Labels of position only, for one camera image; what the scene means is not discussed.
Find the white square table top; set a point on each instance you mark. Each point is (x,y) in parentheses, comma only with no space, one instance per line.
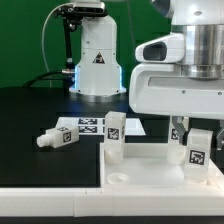
(146,164)

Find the paper sheet with markers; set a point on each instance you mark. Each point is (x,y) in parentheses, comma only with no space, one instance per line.
(95,126)

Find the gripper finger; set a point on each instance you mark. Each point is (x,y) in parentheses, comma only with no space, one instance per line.
(177,122)
(220,136)

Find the white L-shaped fence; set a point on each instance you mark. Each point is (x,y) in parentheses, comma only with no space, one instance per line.
(108,200)

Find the black camera on stand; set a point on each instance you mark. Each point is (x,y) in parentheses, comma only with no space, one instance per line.
(73,14)

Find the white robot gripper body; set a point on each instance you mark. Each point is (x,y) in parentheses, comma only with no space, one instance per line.
(160,89)

